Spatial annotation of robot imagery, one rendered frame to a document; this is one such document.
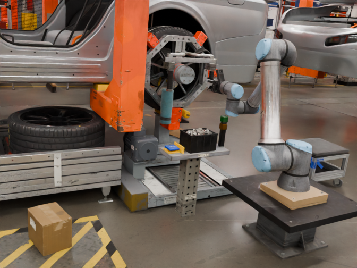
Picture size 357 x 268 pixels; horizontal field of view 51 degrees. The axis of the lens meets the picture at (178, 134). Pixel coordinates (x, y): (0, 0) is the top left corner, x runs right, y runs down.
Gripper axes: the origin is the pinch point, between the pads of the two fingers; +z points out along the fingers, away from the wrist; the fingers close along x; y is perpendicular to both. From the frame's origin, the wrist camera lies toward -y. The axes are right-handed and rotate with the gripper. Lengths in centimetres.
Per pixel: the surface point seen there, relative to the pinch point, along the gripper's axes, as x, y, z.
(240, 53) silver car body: 51, -17, 33
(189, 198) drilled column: -36, 70, -46
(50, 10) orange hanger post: -68, -39, 255
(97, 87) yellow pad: -74, 12, 34
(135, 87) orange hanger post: -66, 2, -19
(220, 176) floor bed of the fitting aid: 13, 75, -11
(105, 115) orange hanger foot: -76, 27, 8
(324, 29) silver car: 220, -46, 96
